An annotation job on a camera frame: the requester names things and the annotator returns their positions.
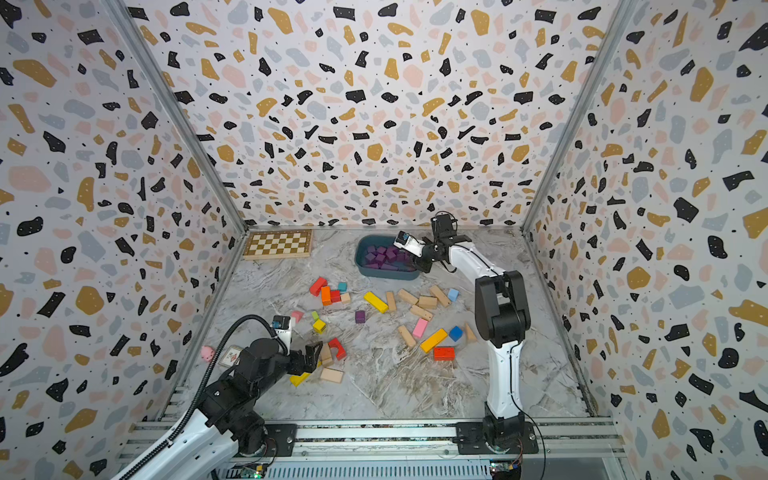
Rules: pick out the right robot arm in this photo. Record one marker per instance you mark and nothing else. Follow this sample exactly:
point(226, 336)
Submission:
point(502, 319)

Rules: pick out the natural wood flat block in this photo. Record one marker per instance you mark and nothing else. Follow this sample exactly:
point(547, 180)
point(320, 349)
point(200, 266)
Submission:
point(427, 302)

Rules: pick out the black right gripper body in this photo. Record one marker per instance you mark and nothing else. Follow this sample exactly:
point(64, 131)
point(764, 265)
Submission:
point(429, 256)

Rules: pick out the natural wood long plank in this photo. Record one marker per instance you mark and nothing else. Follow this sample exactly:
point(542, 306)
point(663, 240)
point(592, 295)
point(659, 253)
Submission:
point(406, 336)

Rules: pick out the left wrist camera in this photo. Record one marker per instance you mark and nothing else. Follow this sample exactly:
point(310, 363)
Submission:
point(282, 325)

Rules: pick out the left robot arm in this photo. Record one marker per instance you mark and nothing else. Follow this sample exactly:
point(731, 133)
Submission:
point(222, 422)

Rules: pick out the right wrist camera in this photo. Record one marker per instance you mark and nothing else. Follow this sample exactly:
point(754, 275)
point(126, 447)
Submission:
point(407, 242)

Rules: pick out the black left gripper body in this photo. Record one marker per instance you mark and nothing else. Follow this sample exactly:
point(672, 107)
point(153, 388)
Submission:
point(295, 364)

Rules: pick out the aluminium corner post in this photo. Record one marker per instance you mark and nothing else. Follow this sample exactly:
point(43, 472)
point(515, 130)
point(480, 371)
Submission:
point(616, 27)

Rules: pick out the red wedge block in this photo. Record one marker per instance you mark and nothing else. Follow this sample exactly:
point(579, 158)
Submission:
point(444, 354)

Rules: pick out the orange rectangular block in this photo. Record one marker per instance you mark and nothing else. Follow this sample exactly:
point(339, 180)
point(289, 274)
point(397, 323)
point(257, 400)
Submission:
point(326, 297)

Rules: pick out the pink rectangular block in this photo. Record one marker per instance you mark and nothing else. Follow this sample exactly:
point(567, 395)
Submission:
point(420, 328)

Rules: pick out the square card on table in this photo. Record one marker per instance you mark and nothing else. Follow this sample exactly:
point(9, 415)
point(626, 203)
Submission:
point(230, 357)

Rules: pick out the red arch block front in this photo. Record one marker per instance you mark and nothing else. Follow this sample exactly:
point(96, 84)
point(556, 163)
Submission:
point(337, 348)

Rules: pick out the wooden chessboard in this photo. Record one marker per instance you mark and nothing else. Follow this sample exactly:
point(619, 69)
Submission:
point(280, 244)

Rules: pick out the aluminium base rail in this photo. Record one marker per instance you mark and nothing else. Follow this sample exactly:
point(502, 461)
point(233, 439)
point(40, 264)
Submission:
point(551, 448)

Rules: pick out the yellow orange long block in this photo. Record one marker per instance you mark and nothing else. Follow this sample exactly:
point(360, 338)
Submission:
point(433, 341)

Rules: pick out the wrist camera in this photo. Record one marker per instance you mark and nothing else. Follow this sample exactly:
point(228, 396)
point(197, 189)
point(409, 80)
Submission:
point(282, 325)
point(407, 242)

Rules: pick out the teal plastic storage bin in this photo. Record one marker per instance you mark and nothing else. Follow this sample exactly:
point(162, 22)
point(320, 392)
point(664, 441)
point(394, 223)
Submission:
point(377, 256)

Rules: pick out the yellow cube block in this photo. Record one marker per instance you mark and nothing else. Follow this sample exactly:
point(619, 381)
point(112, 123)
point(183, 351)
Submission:
point(319, 326)

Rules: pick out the yellow block near gripper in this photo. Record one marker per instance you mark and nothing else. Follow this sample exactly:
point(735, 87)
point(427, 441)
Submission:
point(297, 380)

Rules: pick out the natural wood long block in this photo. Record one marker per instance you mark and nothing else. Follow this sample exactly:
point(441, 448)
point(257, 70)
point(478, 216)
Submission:
point(440, 295)

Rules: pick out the natural wood thick block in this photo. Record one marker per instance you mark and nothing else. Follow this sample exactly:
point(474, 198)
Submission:
point(407, 297)

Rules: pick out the natural wood square block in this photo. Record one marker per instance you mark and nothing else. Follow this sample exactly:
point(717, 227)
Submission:
point(332, 375)

